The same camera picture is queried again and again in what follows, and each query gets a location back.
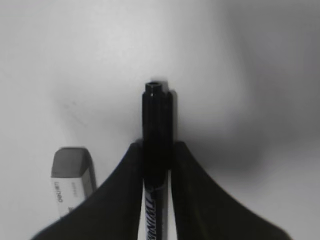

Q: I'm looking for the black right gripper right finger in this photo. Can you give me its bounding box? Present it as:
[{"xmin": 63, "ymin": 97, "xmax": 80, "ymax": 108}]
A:
[{"xmin": 171, "ymin": 141, "xmax": 291, "ymax": 240}]

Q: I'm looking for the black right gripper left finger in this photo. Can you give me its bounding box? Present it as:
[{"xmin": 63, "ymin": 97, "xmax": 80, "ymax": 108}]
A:
[{"xmin": 33, "ymin": 142, "xmax": 143, "ymax": 240}]

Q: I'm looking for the black marker pen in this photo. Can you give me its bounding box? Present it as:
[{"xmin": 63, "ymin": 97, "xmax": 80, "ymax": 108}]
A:
[{"xmin": 142, "ymin": 80, "xmax": 174, "ymax": 240}]

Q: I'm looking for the grey white eraser right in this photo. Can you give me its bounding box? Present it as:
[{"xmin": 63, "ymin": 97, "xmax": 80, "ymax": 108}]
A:
[{"xmin": 50, "ymin": 147, "xmax": 97, "ymax": 218}]

